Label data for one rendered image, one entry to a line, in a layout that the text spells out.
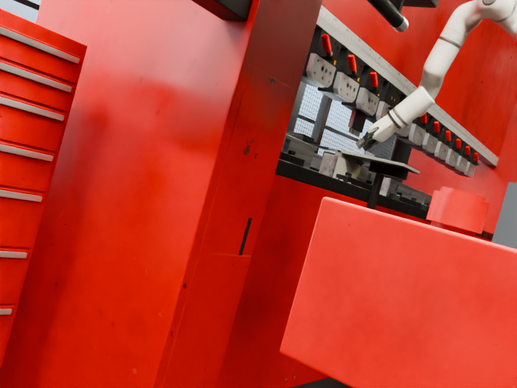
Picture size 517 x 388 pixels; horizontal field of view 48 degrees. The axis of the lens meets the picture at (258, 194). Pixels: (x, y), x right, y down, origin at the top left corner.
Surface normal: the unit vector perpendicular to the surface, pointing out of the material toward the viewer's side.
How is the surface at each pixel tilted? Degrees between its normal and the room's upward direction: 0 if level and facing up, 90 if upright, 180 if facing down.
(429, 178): 90
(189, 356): 90
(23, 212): 90
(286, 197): 90
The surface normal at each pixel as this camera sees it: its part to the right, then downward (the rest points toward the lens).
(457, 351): -0.55, -0.14
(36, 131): 0.79, 0.23
